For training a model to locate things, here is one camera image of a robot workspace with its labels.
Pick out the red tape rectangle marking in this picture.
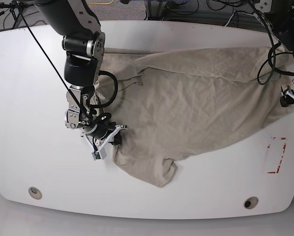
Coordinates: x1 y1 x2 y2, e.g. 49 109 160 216
264 137 287 174

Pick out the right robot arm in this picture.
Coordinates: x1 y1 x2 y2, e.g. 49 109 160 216
32 0 125 153

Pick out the beige T-shirt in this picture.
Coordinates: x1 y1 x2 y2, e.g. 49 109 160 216
101 47 294 187

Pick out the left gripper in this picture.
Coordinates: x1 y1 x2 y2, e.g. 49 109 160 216
280 79 294 108

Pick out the black tripod stand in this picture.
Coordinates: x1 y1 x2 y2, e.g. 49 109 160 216
0 0 21 29

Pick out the left table cable grommet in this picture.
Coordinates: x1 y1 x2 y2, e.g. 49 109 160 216
29 187 42 200

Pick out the yellow cable on floor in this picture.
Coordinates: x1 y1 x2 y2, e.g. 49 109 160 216
88 0 115 6

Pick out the right table cable grommet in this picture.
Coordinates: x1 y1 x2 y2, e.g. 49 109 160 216
243 197 259 209

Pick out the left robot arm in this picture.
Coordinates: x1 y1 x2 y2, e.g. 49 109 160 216
246 0 294 107

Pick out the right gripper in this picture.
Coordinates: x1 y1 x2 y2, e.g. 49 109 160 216
82 122 128 151

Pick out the table cable grommet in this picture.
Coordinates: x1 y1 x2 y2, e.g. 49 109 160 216
243 197 259 209
29 187 42 200

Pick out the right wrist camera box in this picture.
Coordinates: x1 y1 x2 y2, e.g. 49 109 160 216
91 149 107 161

